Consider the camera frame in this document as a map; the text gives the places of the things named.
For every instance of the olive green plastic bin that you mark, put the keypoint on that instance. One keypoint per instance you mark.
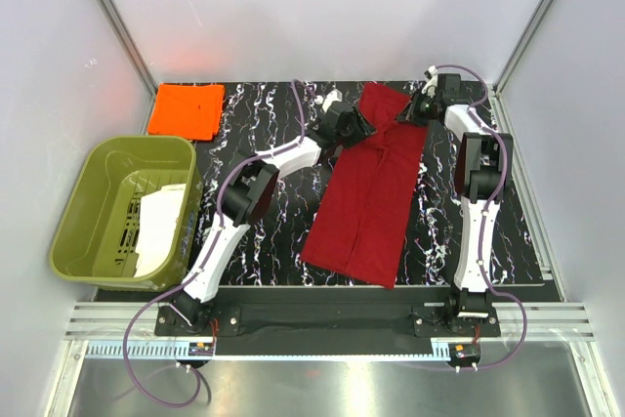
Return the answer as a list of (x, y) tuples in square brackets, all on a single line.
[(99, 228)]

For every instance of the aluminium frame rail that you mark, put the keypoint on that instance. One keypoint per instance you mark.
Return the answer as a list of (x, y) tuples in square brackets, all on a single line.
[(534, 322)]

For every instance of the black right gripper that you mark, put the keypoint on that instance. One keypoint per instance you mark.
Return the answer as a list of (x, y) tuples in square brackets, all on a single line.
[(408, 113)]

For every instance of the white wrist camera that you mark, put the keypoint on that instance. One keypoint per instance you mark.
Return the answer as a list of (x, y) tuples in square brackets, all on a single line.
[(329, 99), (430, 87)]

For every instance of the folded orange t shirt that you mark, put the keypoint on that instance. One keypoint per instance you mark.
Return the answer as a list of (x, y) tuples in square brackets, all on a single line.
[(192, 112)]

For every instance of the left orange connector block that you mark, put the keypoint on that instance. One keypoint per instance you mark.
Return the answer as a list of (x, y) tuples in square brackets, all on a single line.
[(200, 349)]

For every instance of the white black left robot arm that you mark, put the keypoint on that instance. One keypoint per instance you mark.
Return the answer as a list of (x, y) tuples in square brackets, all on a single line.
[(245, 196)]

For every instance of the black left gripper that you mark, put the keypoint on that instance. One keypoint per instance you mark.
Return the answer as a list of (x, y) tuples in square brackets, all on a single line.
[(360, 129)]

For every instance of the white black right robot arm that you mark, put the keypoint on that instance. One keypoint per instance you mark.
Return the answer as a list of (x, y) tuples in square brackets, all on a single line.
[(483, 165)]

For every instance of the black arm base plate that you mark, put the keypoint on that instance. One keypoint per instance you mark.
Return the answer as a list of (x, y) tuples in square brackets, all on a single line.
[(322, 345)]

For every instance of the red t shirt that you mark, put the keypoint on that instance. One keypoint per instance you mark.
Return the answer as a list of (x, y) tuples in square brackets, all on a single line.
[(360, 226)]

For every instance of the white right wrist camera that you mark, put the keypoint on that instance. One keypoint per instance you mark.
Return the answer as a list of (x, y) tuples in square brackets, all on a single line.
[(430, 87)]

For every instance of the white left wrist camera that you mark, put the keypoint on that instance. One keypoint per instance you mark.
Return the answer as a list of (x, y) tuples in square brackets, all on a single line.
[(329, 99)]

